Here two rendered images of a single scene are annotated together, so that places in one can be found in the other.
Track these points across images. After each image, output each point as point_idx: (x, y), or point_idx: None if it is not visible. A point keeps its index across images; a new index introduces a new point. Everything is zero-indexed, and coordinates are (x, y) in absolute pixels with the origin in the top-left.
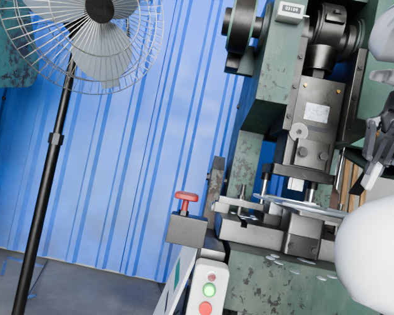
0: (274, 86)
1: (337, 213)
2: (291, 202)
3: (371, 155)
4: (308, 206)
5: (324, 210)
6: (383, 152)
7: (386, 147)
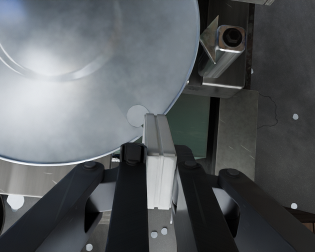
0: None
1: (146, 44)
2: (3, 40)
3: (95, 226)
4: (39, 74)
5: (91, 68)
6: (181, 204)
7: (184, 233)
